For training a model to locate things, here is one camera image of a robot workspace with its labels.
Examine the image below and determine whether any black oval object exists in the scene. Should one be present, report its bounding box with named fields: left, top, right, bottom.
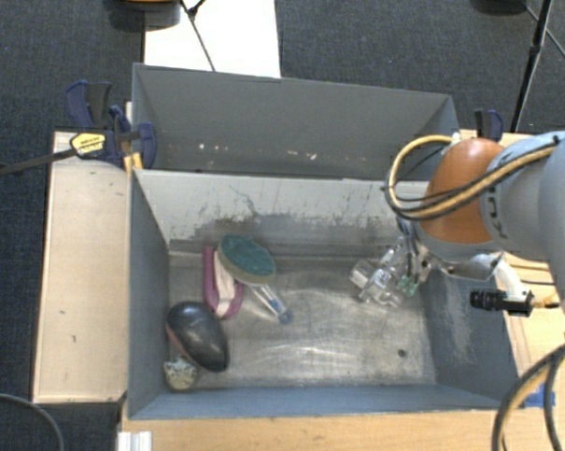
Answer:
left=163, top=299, right=234, bottom=374

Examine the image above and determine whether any black cylinder on white bracket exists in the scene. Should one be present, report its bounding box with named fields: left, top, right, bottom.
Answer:
left=467, top=249, right=537, bottom=318

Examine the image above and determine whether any green oval scrub pad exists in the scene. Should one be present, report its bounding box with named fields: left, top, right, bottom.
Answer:
left=216, top=233, right=279, bottom=287

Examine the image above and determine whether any clear tube with blue tip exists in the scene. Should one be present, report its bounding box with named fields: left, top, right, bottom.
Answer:
left=247, top=283, right=296, bottom=326

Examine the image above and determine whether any grey metal bin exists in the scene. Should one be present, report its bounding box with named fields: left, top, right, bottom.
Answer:
left=116, top=62, right=539, bottom=438

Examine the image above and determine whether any pale speckled stone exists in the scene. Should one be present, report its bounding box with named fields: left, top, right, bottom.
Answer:
left=162, top=356, right=200, bottom=393

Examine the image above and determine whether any pale wood flat board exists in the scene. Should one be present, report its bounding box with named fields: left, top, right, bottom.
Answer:
left=31, top=129, right=141, bottom=408

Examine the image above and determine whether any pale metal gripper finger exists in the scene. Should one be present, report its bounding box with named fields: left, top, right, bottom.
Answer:
left=348, top=259, right=381, bottom=289
left=358, top=284, right=403, bottom=307

